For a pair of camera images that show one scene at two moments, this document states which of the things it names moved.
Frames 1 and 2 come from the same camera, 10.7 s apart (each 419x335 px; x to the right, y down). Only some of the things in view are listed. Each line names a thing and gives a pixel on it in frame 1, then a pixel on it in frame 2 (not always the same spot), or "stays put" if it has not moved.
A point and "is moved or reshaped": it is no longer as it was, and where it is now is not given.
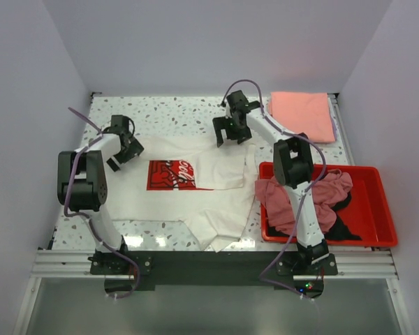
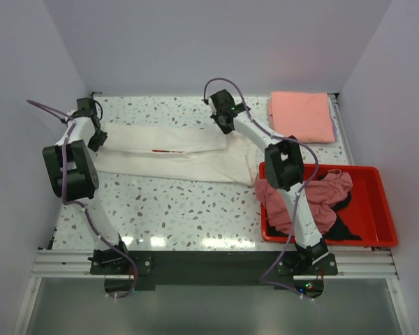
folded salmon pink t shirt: (304, 112) stays put
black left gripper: (135, 149) to (95, 145)
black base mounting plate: (128, 273) stays put
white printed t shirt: (186, 178) is moved or reshaped
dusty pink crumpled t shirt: (325, 188) stays put
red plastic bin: (368, 213) stays put
